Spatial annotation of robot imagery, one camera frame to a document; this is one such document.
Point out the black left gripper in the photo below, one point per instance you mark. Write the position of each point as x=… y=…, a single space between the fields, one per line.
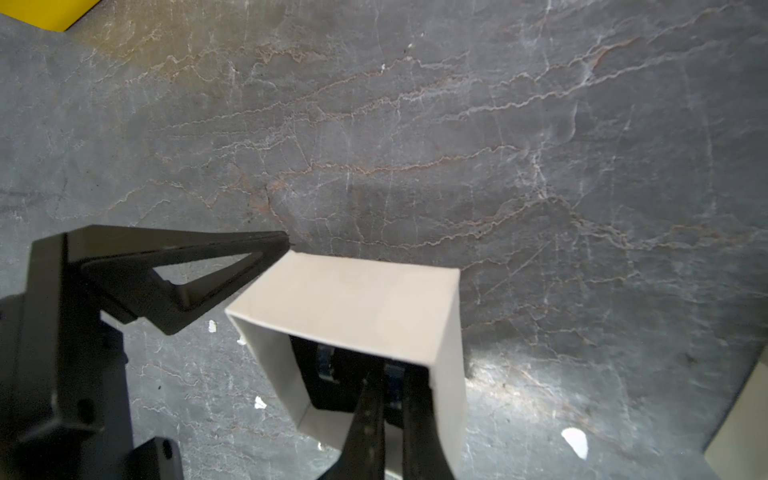
x=65 y=411

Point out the black foam ring insert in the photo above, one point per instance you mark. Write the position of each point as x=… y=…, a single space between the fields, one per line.
x=334 y=377

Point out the white paper scrap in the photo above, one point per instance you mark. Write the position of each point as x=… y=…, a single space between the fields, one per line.
x=577 y=440

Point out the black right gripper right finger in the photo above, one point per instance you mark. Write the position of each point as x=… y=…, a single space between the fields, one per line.
x=423 y=456

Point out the yellow plastic storage box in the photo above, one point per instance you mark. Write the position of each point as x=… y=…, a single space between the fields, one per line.
x=51 y=15

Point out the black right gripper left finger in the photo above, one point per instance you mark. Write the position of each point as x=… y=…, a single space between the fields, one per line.
x=363 y=454

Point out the white ring box base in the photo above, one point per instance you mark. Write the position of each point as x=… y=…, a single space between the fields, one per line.
x=405 y=312

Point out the white gift box lid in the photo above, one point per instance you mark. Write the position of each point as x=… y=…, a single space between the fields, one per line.
x=739 y=448

